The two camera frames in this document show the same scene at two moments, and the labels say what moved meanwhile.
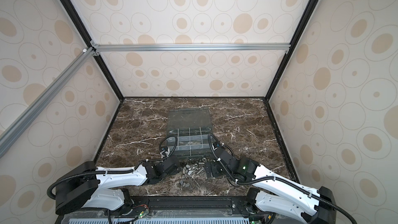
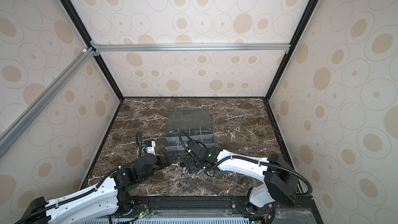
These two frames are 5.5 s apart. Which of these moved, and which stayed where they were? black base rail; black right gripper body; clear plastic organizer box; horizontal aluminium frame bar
Moved: black right gripper body
Stayed: clear plastic organizer box; black base rail; horizontal aluminium frame bar
